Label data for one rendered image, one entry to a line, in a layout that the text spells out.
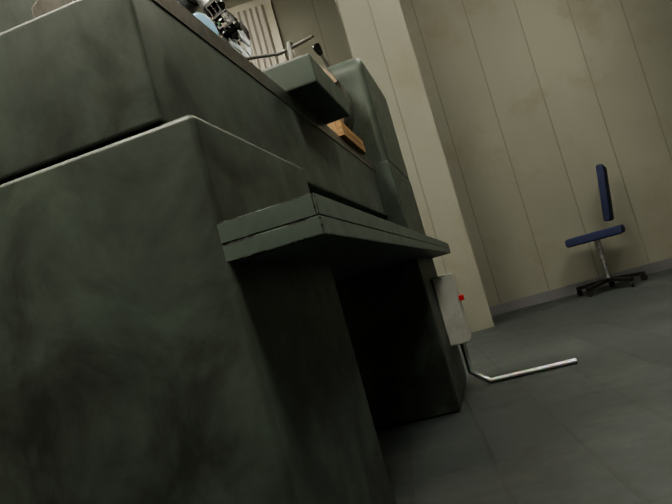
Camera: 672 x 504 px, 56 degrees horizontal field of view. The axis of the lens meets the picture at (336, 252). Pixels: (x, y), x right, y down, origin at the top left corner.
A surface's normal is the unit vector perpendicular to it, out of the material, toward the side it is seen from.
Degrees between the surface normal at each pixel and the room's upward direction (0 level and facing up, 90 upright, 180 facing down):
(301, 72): 90
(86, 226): 90
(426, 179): 90
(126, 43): 90
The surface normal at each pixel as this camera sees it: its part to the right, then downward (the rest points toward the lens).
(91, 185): -0.24, -0.01
